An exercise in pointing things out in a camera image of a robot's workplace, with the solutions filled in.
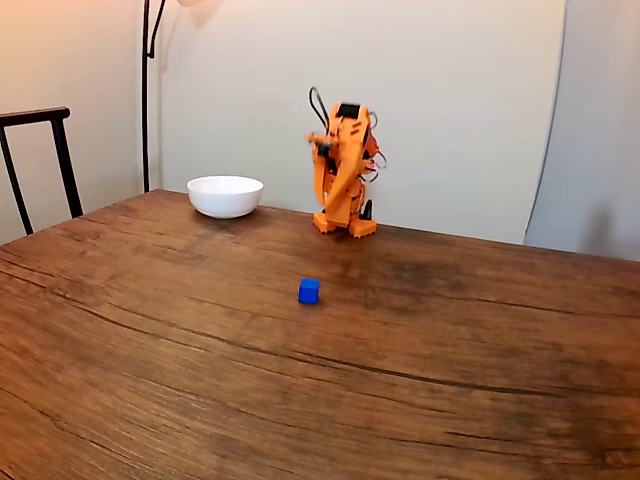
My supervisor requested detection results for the blue cube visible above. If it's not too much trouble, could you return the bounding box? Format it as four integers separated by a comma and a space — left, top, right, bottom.
298, 278, 322, 305

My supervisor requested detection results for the white bowl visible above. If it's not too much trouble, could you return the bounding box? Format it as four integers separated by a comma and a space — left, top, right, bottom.
186, 174, 265, 220

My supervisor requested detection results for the white backdrop board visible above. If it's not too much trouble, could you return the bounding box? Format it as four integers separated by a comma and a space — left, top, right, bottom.
158, 0, 568, 246

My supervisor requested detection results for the black floor lamp pole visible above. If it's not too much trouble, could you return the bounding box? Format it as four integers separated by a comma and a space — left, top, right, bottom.
141, 0, 168, 194

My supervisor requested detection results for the black chair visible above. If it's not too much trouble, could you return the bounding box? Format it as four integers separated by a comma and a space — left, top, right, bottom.
0, 106, 85, 237

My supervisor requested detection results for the orange camera mount with board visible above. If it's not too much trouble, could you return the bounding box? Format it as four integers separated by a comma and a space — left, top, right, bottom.
302, 130, 342, 151

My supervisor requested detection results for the black camera cable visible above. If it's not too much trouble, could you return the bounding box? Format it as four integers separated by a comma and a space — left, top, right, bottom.
307, 86, 332, 132

